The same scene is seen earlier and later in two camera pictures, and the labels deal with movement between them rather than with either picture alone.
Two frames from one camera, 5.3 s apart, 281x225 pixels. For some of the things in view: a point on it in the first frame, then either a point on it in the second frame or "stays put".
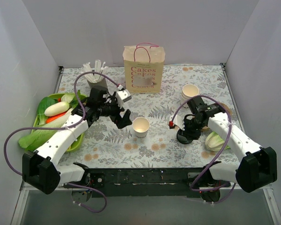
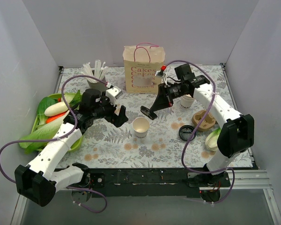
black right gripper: (188, 128) -> (165, 95)
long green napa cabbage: (33, 141) stays put
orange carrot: (52, 118) stays put
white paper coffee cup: (140, 126) stays put
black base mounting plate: (169, 183) stays put
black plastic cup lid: (182, 139) -> (147, 112)
